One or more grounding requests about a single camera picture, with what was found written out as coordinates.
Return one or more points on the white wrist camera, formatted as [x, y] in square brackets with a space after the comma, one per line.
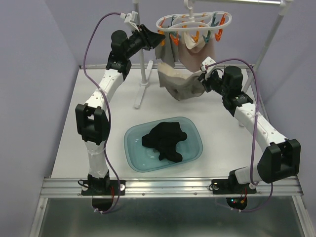
[130, 20]
[207, 65]

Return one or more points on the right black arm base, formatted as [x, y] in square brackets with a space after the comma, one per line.
[237, 192]

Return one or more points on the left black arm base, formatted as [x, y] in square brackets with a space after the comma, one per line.
[104, 198]

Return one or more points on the pink underwear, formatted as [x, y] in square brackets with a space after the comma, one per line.
[192, 59]

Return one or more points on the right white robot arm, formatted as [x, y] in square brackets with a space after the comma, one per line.
[281, 156]

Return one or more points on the white clip hanger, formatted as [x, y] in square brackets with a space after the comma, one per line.
[194, 29]

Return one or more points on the black underwear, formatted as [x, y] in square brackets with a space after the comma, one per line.
[164, 138]

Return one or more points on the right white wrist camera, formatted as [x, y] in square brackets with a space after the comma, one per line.
[207, 65]

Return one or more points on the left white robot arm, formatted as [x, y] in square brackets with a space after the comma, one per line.
[93, 117]

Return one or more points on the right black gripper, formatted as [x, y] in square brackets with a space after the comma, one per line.
[207, 82]

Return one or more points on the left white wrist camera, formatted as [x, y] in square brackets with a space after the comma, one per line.
[130, 20]

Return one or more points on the teal plastic basin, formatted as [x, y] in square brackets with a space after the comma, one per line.
[143, 159]

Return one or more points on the dark grey underwear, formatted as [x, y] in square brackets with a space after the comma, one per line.
[165, 51]

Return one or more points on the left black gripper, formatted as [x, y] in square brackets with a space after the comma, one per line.
[146, 37]

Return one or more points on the aluminium mounting rail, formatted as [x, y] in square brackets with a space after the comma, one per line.
[159, 188]

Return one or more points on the white drying rack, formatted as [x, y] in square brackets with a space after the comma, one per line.
[284, 7]

